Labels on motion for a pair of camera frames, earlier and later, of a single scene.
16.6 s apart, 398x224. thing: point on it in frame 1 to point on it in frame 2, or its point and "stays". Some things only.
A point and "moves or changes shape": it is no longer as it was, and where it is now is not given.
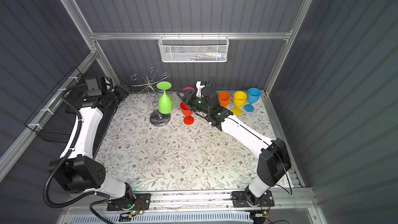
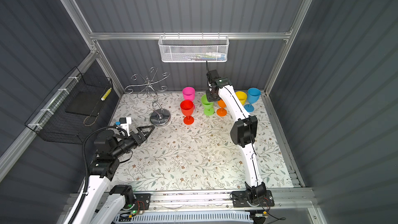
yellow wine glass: (239, 100) stays
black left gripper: (121, 94) to (143, 138)
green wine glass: (165, 102) moves or changes shape
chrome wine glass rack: (150, 89) stays
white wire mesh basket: (193, 49) stays
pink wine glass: (187, 88) stays
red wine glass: (188, 120) stays
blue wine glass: (253, 95) stays
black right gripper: (185, 98) to (209, 96)
